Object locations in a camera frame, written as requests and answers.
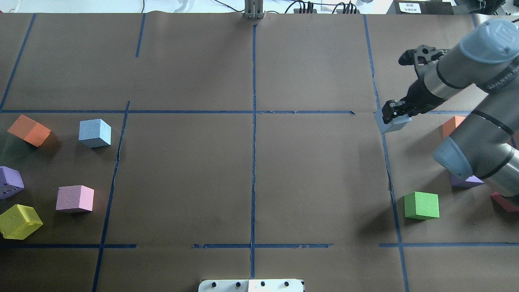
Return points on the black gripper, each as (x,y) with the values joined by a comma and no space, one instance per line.
(416,95)

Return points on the light blue foam block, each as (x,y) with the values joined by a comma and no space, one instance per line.
(94,133)
(394,125)

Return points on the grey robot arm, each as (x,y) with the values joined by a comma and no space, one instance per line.
(487,57)

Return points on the orange foam block right-side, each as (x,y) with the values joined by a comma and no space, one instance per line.
(451,125)

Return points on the black box with label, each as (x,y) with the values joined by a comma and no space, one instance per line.
(422,7)

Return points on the purple foam block right-side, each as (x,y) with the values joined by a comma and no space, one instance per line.
(468,183)

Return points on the green foam block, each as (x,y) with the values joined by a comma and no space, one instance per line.
(421,206)

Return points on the black power strip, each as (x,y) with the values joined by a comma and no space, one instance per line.
(341,9)

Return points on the dark red foam block lower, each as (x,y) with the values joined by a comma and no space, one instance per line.
(504,203)

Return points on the pink foam block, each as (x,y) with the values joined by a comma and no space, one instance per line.
(74,199)

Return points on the orange foam block left-side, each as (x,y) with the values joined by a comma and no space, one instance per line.
(29,131)

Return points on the purple foam block left-side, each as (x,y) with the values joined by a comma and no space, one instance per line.
(10,182)

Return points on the yellow foam block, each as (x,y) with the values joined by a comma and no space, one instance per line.
(19,221)

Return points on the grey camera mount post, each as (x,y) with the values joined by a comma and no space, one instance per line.
(253,9)

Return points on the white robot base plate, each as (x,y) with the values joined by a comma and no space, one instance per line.
(252,285)

